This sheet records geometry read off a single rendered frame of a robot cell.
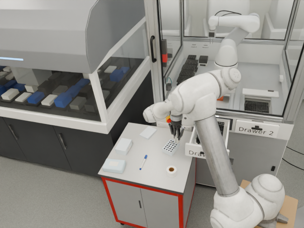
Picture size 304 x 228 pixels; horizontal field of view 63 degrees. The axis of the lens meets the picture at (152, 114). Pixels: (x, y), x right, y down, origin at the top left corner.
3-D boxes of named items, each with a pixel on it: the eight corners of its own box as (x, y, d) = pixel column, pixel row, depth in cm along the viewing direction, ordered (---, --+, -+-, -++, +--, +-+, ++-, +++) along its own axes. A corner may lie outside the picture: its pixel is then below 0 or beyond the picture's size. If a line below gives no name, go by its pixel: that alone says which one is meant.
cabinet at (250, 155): (268, 203, 230) (290, 140, 181) (161, 180, 261) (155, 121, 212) (266, 134, 300) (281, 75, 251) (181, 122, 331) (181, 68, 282)
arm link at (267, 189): (286, 210, 128) (297, 184, 115) (260, 229, 122) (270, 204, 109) (260, 187, 140) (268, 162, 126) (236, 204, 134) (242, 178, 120)
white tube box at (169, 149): (171, 156, 185) (171, 152, 182) (162, 152, 189) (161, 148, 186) (179, 145, 192) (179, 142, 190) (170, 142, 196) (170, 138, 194)
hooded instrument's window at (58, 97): (103, 123, 198) (90, 73, 171) (-55, 99, 251) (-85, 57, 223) (149, 59, 282) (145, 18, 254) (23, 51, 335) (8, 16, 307)
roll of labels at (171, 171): (175, 178, 169) (175, 174, 166) (165, 176, 171) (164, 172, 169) (178, 170, 174) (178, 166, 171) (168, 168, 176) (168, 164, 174)
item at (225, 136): (225, 159, 169) (226, 152, 165) (187, 152, 177) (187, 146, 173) (230, 121, 198) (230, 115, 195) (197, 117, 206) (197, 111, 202)
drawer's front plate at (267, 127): (276, 137, 182) (279, 126, 176) (234, 132, 191) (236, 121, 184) (276, 136, 184) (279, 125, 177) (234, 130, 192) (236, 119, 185)
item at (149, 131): (148, 140, 201) (147, 138, 200) (139, 135, 205) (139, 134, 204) (157, 130, 208) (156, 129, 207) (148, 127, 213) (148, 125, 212)
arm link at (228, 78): (217, 69, 125) (195, 78, 120) (239, 56, 108) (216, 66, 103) (227, 93, 125) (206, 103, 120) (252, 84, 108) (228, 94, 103)
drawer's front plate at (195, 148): (227, 163, 168) (229, 151, 161) (185, 155, 177) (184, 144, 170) (227, 160, 169) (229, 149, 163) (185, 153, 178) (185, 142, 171)
